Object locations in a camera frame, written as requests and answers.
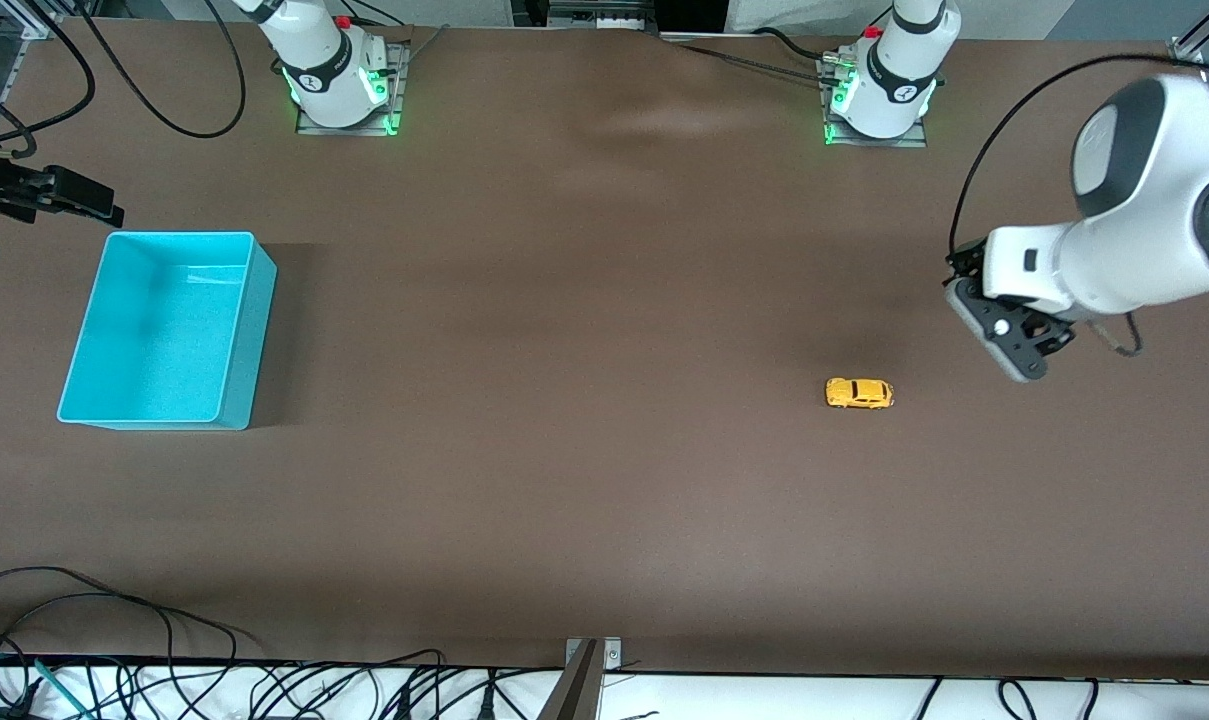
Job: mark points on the aluminium frame corner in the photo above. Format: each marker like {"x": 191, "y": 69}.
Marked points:
{"x": 1186, "y": 52}

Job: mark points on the aluminium frame extrusion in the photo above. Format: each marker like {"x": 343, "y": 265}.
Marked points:
{"x": 39, "y": 22}

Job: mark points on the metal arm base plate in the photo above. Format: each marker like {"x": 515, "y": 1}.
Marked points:
{"x": 349, "y": 128}
{"x": 909, "y": 142}

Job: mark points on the brown table mat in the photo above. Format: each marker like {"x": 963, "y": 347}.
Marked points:
{"x": 604, "y": 450}

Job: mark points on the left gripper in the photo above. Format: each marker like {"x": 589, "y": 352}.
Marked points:
{"x": 965, "y": 262}

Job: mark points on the grey metal device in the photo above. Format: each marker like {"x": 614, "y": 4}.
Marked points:
{"x": 594, "y": 12}

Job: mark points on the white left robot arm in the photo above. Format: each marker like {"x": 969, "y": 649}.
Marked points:
{"x": 1144, "y": 220}

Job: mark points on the yellow beetle toy car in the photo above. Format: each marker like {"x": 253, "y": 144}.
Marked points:
{"x": 859, "y": 393}

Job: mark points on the turquoise plastic bin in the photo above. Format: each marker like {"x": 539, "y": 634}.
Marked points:
{"x": 164, "y": 340}

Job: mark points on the grey metal table bracket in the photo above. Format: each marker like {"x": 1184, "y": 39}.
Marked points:
{"x": 589, "y": 690}

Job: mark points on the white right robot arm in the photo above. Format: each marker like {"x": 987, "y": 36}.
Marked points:
{"x": 324, "y": 70}

